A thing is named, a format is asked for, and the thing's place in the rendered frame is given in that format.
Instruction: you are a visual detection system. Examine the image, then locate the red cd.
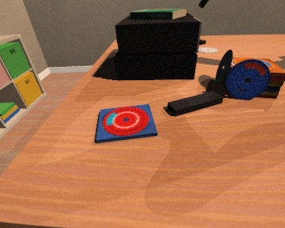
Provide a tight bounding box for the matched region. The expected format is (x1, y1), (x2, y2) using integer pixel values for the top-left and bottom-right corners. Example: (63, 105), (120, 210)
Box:
(102, 107), (149, 136)

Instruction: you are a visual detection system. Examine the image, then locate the white cd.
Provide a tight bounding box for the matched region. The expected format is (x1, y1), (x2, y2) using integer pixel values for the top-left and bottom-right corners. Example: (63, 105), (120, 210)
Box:
(198, 47), (219, 53)

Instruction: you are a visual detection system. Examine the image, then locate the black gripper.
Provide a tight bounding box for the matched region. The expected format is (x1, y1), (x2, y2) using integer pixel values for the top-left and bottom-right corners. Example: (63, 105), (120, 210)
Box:
(199, 0), (209, 8)

